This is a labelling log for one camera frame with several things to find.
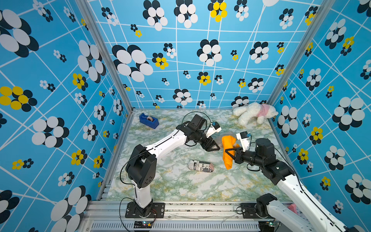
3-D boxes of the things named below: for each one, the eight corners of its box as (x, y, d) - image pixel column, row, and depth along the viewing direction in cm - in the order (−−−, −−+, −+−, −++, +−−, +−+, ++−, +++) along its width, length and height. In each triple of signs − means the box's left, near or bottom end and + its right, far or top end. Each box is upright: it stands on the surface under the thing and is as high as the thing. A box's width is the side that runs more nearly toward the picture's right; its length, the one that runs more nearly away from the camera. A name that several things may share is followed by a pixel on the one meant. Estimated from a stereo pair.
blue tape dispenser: (140, 123, 114) (137, 117, 108) (144, 118, 117) (141, 112, 111) (155, 129, 110) (153, 123, 104) (158, 124, 113) (157, 118, 107)
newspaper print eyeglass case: (187, 169, 90) (187, 166, 87) (189, 161, 93) (189, 158, 90) (212, 174, 88) (213, 172, 85) (213, 166, 91) (214, 163, 88)
